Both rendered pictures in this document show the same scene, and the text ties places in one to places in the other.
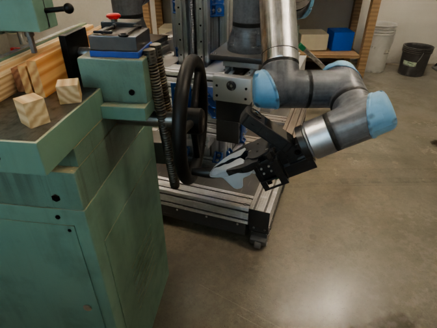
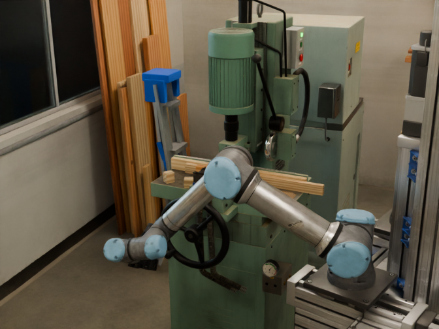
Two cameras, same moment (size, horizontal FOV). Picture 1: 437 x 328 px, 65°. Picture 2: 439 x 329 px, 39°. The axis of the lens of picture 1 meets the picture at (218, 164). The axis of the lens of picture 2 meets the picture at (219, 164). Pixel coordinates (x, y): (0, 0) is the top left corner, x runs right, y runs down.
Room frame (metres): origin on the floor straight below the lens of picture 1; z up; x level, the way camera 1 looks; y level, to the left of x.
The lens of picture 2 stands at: (1.44, -1.90, 1.86)
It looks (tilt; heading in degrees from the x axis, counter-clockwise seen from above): 20 degrees down; 108
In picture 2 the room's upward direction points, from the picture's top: straight up
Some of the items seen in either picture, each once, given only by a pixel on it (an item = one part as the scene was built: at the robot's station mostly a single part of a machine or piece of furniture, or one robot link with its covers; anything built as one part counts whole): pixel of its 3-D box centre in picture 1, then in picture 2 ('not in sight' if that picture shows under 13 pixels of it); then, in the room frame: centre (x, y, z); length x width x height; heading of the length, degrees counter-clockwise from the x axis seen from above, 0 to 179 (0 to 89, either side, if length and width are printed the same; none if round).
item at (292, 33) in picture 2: not in sight; (293, 47); (0.93, 0.69, 1.40); 0.10 x 0.06 x 0.16; 83
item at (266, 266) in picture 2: not in sight; (271, 269); (0.98, 0.15, 0.65); 0.06 x 0.04 x 0.08; 173
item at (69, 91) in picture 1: (69, 90); (189, 182); (0.61, 0.28, 0.92); 0.04 x 0.04 x 0.03; 17
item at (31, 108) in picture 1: (32, 110); (168, 177); (0.51, 0.30, 0.92); 0.04 x 0.03 x 0.04; 50
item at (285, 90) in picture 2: not in sight; (286, 94); (0.92, 0.59, 1.23); 0.09 x 0.08 x 0.15; 83
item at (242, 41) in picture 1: (248, 35); (352, 264); (1.30, -0.11, 0.87); 0.15 x 0.15 x 0.10
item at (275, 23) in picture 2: not in sight; (258, 101); (0.78, 0.68, 1.16); 0.22 x 0.22 x 0.72; 83
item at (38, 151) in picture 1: (92, 88); (223, 196); (0.74, 0.29, 0.87); 0.61 x 0.30 x 0.06; 173
